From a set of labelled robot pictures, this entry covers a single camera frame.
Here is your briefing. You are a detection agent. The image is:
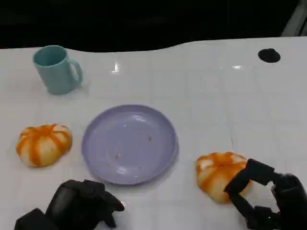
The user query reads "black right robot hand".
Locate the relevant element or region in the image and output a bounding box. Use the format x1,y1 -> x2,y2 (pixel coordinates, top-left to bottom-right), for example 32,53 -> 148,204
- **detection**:
224,158 -> 307,230

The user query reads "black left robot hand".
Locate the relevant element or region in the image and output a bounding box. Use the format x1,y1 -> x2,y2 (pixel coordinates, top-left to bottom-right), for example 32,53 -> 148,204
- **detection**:
45,179 -> 126,230

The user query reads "lilac plate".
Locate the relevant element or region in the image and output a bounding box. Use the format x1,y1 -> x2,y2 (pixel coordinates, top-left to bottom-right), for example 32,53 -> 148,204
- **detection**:
82,104 -> 178,186

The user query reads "pale green mug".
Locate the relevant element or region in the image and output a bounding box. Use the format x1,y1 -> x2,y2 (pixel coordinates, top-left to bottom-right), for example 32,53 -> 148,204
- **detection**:
32,45 -> 84,95

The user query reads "black round table grommet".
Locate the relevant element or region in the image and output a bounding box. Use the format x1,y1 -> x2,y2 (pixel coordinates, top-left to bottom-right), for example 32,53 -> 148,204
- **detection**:
258,48 -> 281,64

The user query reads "orange and white bread roll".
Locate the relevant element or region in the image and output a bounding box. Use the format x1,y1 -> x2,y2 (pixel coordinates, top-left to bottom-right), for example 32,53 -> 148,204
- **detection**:
15,123 -> 73,168
196,151 -> 251,204

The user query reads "grey metal frame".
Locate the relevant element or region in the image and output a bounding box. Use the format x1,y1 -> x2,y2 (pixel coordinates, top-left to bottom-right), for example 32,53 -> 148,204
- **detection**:
281,0 -> 307,37

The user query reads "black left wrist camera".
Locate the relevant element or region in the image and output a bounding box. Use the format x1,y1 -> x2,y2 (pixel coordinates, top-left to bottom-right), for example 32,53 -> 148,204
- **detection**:
13,207 -> 59,230

